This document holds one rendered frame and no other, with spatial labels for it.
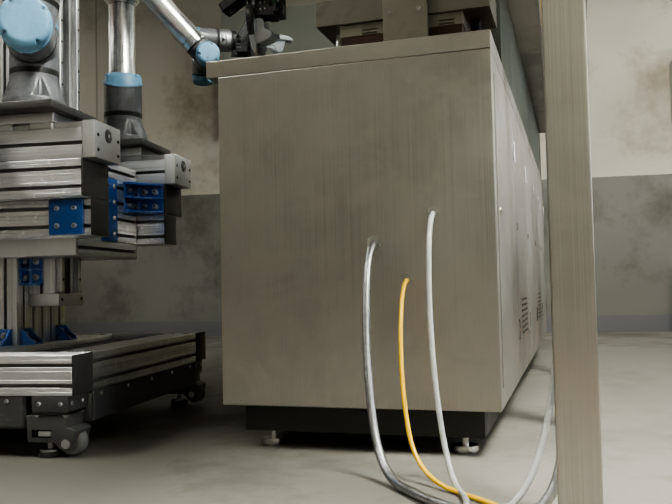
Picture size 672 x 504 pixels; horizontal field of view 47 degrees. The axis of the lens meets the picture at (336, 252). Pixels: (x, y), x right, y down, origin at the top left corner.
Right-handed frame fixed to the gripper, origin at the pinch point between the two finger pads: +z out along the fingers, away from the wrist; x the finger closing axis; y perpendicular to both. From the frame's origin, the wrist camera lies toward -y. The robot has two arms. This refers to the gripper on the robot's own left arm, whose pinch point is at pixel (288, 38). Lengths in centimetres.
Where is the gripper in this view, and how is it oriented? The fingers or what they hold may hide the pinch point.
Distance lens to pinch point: 281.6
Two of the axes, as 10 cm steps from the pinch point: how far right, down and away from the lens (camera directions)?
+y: -0.2, 10.0, 0.9
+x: 2.7, 0.9, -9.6
